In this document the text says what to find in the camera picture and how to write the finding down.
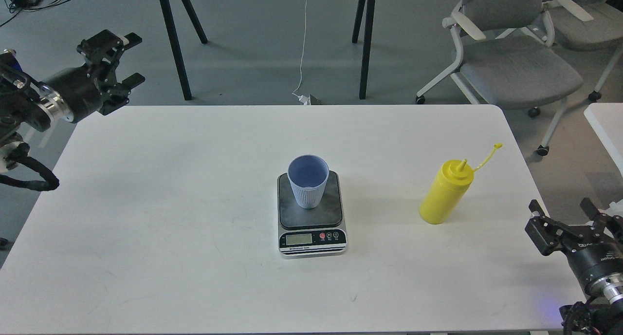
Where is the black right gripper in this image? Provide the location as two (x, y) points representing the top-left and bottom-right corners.
(525, 197), (623, 297)

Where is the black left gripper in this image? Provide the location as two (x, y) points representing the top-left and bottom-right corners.
(38, 30), (146, 124)

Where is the yellow squeeze bottle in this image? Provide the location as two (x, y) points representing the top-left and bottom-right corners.
(419, 143), (503, 224)

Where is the blue plastic cup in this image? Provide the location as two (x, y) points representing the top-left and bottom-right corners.
(287, 154), (330, 209)

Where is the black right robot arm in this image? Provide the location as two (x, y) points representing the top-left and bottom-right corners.
(525, 198), (623, 335)

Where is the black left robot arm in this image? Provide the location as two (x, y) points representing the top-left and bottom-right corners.
(0, 30), (145, 192)

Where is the digital kitchen scale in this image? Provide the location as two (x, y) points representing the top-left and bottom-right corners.
(277, 171), (348, 258)

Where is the white side table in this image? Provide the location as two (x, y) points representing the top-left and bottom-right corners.
(584, 103), (623, 173)

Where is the grey office chair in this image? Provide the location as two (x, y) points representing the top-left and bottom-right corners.
(543, 0), (623, 103)
(416, 0), (583, 157)

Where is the black-legged background table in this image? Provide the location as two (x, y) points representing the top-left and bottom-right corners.
(131, 0), (389, 101)

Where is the white hanging cable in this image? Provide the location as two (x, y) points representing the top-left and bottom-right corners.
(292, 0), (312, 105)

